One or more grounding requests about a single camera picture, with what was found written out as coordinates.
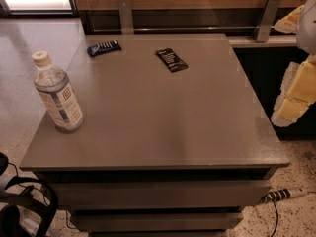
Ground right metal bracket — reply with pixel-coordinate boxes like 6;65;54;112
253;0;281;43

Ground left metal bracket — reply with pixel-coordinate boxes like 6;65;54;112
118;0;134;35

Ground metal bracket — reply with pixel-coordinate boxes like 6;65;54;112
118;0;134;35
253;0;281;43

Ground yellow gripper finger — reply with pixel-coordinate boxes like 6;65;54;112
274;5;304;34
271;56;316;127

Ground black headphones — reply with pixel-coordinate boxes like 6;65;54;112
0;151;59;237

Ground black power cable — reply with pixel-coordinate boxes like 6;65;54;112
268;199;280;237

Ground white power strip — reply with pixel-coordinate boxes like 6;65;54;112
261;188;308;203

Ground black rxbar chocolate wrapper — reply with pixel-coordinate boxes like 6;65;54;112
156;48;188;73

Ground clear plastic water bottle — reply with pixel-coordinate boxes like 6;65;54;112
32;51;84;132

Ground blue snack bar wrapper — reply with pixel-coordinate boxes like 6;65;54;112
87;40;121;57

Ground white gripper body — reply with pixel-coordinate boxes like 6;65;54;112
296;0;316;54

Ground grey drawer cabinet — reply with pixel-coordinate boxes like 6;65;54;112
21;34;288;237

